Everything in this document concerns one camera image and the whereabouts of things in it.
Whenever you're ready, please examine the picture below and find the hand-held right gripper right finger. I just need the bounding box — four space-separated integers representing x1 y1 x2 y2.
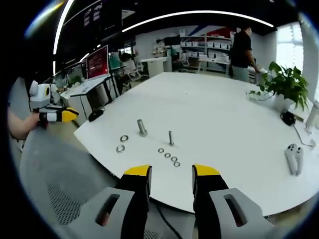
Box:
191 164 278 239

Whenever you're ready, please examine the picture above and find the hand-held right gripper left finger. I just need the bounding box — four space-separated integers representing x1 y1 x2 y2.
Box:
66 164 153 239

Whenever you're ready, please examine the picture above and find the large threaded stud bolt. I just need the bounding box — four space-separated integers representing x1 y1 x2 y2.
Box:
137 119 149 137

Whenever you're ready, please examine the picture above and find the black round object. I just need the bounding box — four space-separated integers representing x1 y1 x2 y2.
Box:
88 108 106 122

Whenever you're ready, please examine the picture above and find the white office desk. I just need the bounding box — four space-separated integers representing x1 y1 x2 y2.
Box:
60 74 120 120

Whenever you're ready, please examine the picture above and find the grey mesh office chair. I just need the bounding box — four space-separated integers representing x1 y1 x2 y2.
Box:
19 128 160 239

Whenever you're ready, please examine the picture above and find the red screen monitor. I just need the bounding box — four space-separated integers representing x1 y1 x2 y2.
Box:
85 44 111 81

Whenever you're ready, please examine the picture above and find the white office chair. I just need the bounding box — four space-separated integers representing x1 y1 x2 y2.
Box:
126 61 148 82

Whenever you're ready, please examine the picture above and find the white handheld controller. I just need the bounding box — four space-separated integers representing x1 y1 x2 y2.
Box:
285 143 305 176

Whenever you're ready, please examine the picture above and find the white counter table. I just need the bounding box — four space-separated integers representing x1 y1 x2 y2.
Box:
140 56 173 78

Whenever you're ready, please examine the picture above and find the black power adapter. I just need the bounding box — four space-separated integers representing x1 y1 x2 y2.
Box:
280 111 298 126

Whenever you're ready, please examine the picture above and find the white plant pot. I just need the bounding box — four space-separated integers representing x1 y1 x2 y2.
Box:
272 94 295 112

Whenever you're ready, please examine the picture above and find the white stand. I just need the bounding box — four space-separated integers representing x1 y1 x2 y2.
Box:
304 99 319 135

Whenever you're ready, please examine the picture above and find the green potted plant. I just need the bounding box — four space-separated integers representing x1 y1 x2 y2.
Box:
248 61 310 111

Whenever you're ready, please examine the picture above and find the storage shelf with white boxes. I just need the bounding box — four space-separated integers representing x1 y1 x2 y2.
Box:
178 34 233 73

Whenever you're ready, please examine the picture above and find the black cable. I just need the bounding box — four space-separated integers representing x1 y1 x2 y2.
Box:
151 200 185 239

